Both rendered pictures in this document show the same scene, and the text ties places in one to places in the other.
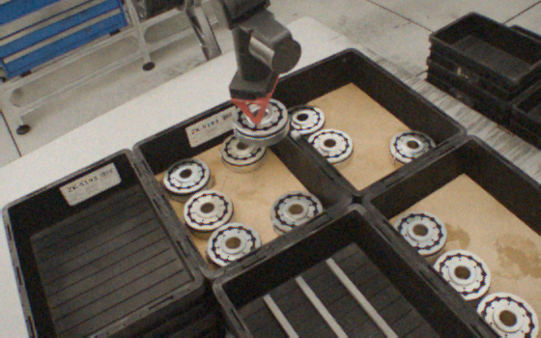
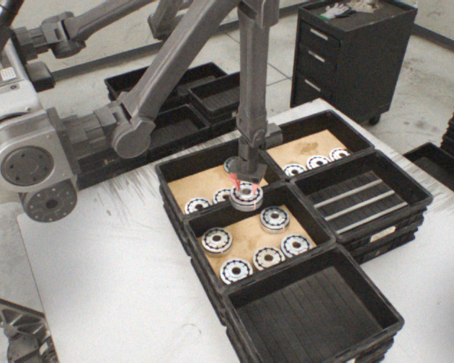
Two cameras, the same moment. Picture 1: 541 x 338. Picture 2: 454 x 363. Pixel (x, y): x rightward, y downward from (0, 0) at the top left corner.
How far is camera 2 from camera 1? 1.23 m
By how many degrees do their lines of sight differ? 60
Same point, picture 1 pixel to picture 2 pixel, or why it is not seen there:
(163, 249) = (290, 290)
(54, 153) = not seen: outside the picture
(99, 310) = (339, 327)
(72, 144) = not seen: outside the picture
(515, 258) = (307, 150)
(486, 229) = (290, 155)
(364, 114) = (196, 184)
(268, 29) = (272, 128)
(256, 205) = (260, 240)
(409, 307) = (330, 187)
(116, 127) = not seen: outside the picture
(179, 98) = (87, 321)
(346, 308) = (330, 209)
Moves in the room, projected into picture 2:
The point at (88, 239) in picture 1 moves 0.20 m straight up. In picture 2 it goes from (279, 345) to (285, 308)
